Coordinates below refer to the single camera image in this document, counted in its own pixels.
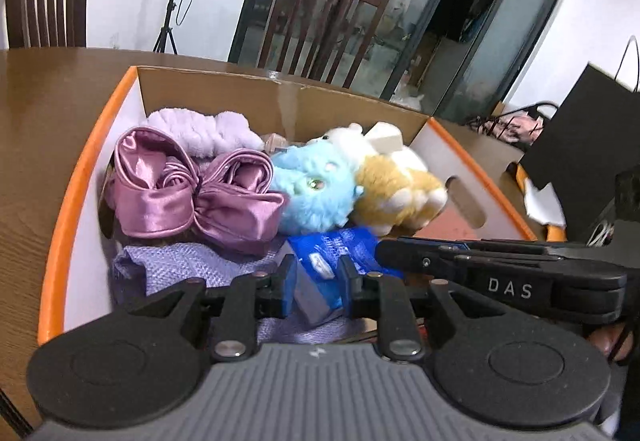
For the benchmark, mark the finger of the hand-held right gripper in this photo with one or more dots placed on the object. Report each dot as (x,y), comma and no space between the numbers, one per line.
(450,243)
(420,263)

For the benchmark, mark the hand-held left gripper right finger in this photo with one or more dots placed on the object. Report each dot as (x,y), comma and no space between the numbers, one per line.
(348,281)

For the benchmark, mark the blue fluffy plush toy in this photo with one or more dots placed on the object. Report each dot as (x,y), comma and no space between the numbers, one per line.
(310,201)

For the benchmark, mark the purple fluffy headband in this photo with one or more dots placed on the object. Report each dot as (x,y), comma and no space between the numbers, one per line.
(200,131)

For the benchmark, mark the white wedge sponge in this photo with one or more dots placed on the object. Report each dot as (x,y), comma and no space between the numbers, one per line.
(385,137)

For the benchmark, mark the pink cloth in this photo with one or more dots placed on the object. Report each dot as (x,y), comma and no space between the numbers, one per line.
(515,128)

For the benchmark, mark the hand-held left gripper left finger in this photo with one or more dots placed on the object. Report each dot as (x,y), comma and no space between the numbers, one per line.
(289,281)

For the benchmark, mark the yellow white plush toy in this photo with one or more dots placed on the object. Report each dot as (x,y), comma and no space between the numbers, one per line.
(395,191)

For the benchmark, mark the black paper bag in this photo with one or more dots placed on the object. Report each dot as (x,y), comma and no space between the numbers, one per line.
(590,136)

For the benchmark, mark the mauve satin bow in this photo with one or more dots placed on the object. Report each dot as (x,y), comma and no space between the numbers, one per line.
(165,206)

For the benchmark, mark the blue white tissue packet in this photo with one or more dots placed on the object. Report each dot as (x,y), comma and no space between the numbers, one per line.
(325,256)

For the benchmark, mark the red orange cardboard box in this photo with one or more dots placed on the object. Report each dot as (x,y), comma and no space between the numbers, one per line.
(85,221)

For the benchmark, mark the person's right hand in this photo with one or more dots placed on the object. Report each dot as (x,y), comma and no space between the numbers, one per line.
(607,343)

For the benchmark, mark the purple knitted cloth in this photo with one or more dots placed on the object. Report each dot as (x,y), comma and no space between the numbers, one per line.
(165,266)

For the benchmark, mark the orange white wrapper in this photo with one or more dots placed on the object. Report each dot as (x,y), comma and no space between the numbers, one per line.
(542,208)

